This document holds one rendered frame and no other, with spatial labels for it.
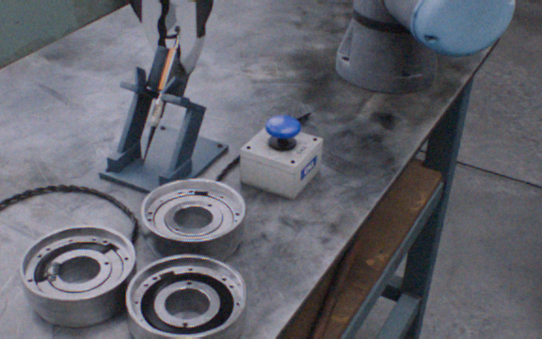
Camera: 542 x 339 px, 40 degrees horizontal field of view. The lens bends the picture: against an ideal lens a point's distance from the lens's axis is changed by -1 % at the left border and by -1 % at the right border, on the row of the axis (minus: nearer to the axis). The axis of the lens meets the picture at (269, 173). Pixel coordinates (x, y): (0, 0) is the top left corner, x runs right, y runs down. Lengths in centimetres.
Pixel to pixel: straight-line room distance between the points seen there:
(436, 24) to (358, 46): 21
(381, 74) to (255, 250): 40
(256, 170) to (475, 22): 31
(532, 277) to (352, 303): 106
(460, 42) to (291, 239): 32
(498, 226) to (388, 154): 132
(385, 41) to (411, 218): 33
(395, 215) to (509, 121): 157
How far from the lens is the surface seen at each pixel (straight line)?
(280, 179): 83
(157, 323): 65
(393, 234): 121
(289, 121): 83
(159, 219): 76
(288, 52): 118
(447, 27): 91
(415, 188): 133
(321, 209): 83
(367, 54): 107
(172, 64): 83
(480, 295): 199
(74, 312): 68
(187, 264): 70
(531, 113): 287
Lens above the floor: 129
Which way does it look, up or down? 34 degrees down
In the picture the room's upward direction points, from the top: 2 degrees clockwise
